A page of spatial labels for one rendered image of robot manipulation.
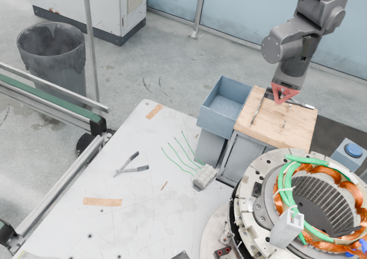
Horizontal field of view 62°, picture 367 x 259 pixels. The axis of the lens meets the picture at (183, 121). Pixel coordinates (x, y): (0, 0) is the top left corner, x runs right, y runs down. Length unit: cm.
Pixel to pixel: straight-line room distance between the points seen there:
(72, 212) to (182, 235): 33
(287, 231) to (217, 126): 40
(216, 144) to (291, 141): 24
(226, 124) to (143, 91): 167
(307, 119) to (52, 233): 78
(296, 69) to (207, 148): 41
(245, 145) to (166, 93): 164
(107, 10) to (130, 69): 54
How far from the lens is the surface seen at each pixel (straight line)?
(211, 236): 93
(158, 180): 102
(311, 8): 66
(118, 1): 273
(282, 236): 60
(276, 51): 63
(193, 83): 260
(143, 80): 257
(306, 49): 69
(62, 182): 114
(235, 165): 97
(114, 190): 100
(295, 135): 86
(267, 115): 88
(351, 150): 95
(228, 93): 100
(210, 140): 96
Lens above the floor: 164
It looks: 46 degrees down
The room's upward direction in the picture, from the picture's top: 10 degrees clockwise
